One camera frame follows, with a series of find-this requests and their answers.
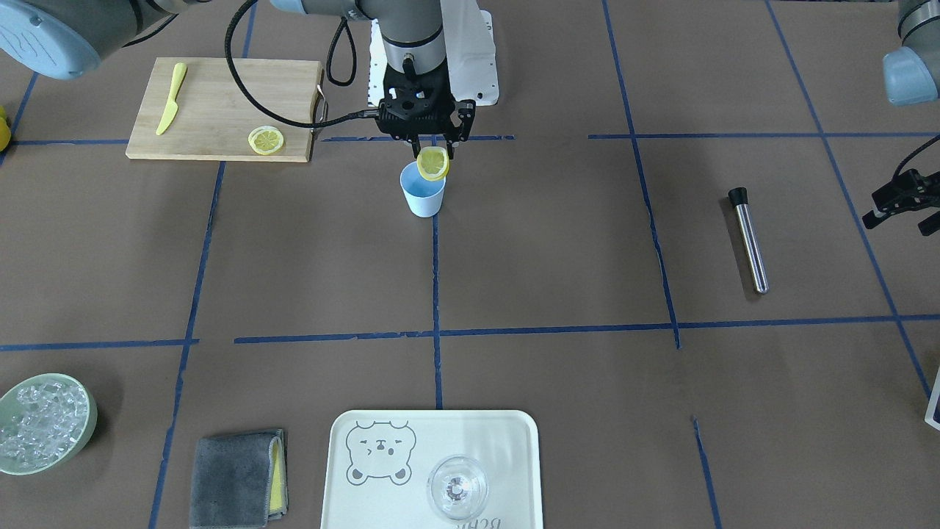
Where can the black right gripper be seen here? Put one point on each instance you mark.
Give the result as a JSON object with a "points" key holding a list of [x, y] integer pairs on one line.
{"points": [[463, 117]]}

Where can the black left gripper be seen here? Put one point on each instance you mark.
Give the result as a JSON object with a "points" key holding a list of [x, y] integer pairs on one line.
{"points": [[902, 192]]}

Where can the yellow lemon slice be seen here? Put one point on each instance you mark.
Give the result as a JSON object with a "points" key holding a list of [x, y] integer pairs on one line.
{"points": [[433, 163]]}

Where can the steel muddler black tip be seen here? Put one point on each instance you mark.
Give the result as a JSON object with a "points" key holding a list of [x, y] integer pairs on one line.
{"points": [[740, 204]]}

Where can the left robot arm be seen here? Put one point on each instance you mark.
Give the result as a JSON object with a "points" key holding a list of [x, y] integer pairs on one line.
{"points": [[911, 76]]}

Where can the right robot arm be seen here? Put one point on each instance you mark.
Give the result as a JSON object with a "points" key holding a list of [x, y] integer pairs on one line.
{"points": [[66, 39]]}

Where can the light blue cup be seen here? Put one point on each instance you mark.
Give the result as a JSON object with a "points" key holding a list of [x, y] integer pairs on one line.
{"points": [[424, 197]]}

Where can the lemon slice on board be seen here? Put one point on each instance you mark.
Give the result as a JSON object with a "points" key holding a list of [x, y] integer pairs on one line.
{"points": [[266, 140]]}

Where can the whole yellow lemon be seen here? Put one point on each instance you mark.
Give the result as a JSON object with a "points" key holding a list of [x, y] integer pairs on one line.
{"points": [[5, 130]]}

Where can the wooden cutting board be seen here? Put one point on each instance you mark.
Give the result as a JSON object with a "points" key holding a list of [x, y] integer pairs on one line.
{"points": [[214, 118]]}

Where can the yellow plastic knife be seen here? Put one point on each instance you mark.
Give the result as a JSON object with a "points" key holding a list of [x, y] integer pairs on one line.
{"points": [[171, 105]]}

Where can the white bear tray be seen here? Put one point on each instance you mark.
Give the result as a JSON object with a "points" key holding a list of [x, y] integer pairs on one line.
{"points": [[379, 462]]}

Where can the clear wine glass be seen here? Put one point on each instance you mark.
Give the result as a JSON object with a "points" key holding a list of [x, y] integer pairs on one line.
{"points": [[458, 489]]}

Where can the grey folded cloth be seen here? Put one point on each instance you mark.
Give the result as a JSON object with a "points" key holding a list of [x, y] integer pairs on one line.
{"points": [[239, 480]]}

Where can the green bowl of ice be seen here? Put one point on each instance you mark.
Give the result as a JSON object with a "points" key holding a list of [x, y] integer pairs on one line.
{"points": [[46, 420]]}

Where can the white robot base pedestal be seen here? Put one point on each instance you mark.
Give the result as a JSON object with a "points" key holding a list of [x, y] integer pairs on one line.
{"points": [[453, 34]]}

